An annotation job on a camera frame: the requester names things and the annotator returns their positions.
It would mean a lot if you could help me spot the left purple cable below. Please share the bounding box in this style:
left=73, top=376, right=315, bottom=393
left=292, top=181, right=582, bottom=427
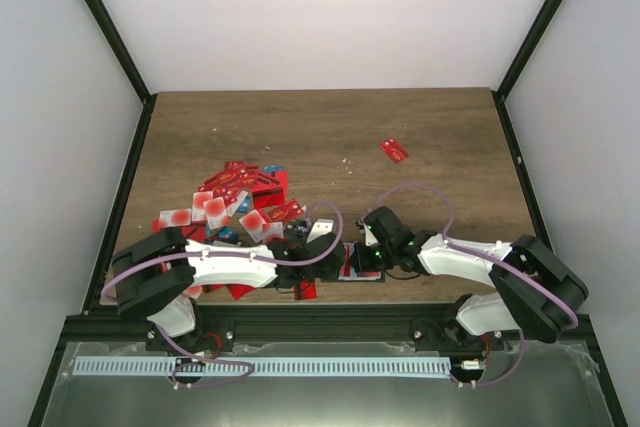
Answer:
left=99, top=200, right=345, bottom=391

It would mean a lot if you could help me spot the red VIP card top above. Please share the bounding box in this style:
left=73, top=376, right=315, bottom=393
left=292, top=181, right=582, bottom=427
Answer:
left=198, top=166, right=248, bottom=192

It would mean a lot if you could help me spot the black VIP card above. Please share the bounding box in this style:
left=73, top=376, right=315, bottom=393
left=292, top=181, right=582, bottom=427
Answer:
left=284, top=219, right=311, bottom=239

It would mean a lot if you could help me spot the white red circle card centre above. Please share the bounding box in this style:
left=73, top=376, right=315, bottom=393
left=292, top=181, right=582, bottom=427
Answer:
left=239, top=209, right=271, bottom=243

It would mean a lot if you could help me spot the red card black stripe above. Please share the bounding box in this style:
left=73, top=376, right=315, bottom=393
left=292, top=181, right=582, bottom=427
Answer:
left=293, top=281, right=317, bottom=301

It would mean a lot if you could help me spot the red VIP card centre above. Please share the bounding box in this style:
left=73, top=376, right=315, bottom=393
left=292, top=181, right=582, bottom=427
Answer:
left=266, top=199, right=306, bottom=223

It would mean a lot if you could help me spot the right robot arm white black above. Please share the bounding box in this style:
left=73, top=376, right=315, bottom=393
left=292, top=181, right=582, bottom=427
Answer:
left=352, top=206, right=589, bottom=350

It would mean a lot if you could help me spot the white red circle card upper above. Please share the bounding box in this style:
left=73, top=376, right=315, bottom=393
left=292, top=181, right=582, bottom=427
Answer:
left=203, top=197, right=230, bottom=230

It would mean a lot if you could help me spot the light blue slotted cable duct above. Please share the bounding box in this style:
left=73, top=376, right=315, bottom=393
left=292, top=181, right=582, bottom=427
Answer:
left=72, top=356, right=451, bottom=379

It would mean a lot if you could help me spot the black leather card holder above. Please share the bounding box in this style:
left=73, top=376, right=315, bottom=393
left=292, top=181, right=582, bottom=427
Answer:
left=321, top=242, right=385, bottom=283

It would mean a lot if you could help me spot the black aluminium frame rail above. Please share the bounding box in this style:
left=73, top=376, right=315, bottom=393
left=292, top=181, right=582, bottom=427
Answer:
left=62, top=299, right=594, bottom=348

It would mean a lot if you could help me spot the white red circle card left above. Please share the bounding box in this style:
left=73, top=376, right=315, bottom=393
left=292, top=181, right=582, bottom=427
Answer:
left=158, top=209, right=192, bottom=228

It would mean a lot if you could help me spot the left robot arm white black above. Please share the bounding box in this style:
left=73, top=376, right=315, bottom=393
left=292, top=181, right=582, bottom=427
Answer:
left=102, top=227, right=346, bottom=351

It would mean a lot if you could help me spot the lone red VIP card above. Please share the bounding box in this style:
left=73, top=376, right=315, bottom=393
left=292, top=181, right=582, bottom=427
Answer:
left=379, top=137, right=409, bottom=164

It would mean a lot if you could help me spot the blue card top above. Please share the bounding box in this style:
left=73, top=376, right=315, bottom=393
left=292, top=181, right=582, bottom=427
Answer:
left=263, top=165, right=284, bottom=174

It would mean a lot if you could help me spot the red VIP card carried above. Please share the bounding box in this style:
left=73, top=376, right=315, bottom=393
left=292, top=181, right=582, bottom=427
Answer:
left=338, top=243, right=357, bottom=281

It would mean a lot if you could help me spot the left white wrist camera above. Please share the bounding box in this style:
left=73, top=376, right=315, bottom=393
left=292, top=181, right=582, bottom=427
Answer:
left=306, top=219, right=334, bottom=243

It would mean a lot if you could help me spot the white red circle card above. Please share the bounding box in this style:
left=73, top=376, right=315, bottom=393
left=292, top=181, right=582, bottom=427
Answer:
left=239, top=209, right=271, bottom=243
left=158, top=209, right=192, bottom=228
left=203, top=197, right=230, bottom=230

